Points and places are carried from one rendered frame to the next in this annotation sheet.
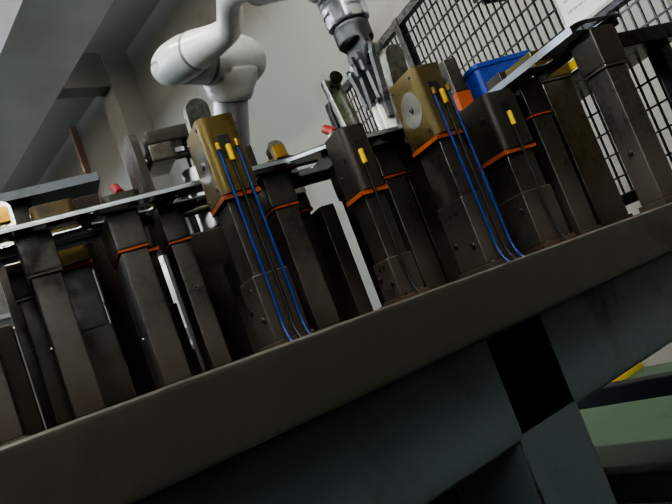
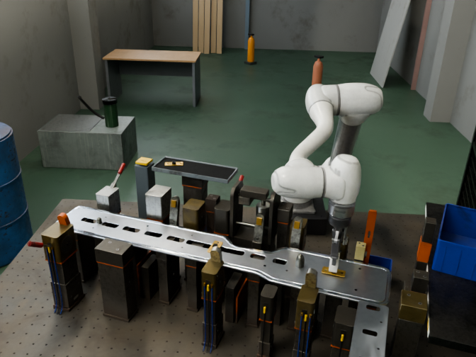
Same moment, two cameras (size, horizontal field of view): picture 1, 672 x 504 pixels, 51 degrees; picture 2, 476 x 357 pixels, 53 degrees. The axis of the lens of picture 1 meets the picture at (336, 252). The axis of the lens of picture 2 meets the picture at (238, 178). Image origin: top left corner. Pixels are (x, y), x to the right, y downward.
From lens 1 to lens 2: 1.64 m
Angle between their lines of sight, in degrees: 53
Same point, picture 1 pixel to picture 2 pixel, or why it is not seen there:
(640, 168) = not seen: outside the picture
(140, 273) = (190, 274)
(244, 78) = (355, 119)
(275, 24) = not seen: outside the picture
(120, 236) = (187, 261)
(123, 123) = not seen: outside the picture
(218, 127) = (207, 278)
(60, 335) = (161, 278)
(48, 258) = (163, 256)
